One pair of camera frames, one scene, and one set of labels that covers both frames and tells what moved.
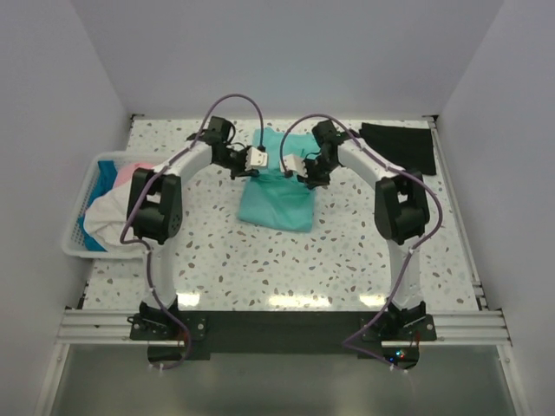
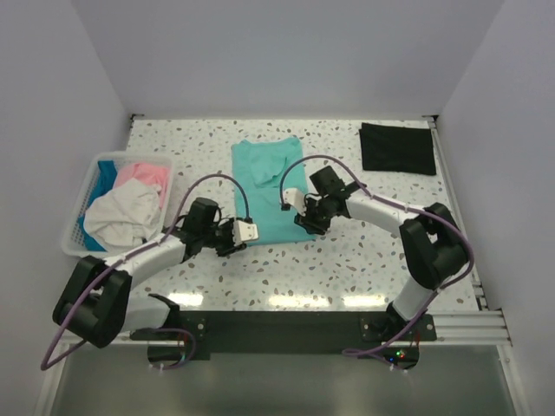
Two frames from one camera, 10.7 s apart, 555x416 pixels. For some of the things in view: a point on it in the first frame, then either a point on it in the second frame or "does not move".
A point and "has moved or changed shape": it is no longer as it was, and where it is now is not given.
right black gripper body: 318,171 → 317,217
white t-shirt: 106,218 does not move
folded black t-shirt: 411,146 does not move
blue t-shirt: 107,177 does not move
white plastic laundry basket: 99,228 does not move
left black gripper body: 234,161 → 220,238
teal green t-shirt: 270,199 has moved or changed shape
